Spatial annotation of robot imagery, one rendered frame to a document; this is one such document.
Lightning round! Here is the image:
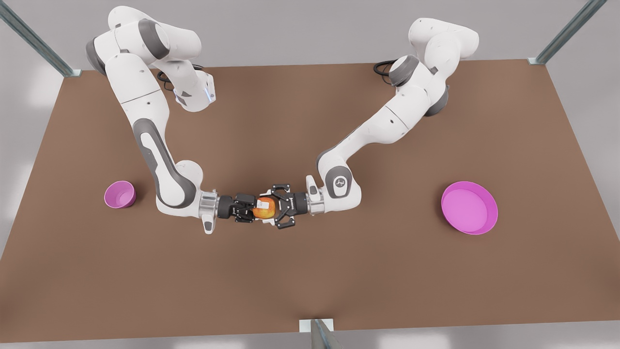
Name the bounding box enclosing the red yellow apple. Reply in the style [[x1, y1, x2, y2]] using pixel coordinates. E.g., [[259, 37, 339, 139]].
[[253, 196, 276, 220]]

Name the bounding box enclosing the small purple bowl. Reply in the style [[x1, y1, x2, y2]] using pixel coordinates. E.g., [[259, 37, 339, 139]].
[[104, 181, 137, 209]]

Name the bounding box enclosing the purple plate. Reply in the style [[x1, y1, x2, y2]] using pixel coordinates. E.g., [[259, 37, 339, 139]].
[[441, 181, 499, 236]]

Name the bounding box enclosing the silver frame post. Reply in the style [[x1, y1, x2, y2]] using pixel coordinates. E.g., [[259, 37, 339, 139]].
[[299, 318, 342, 349], [0, 2, 82, 78], [528, 0, 609, 65]]

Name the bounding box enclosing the black cable loop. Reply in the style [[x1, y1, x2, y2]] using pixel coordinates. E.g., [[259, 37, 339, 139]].
[[373, 59, 401, 77], [156, 63, 205, 94]]

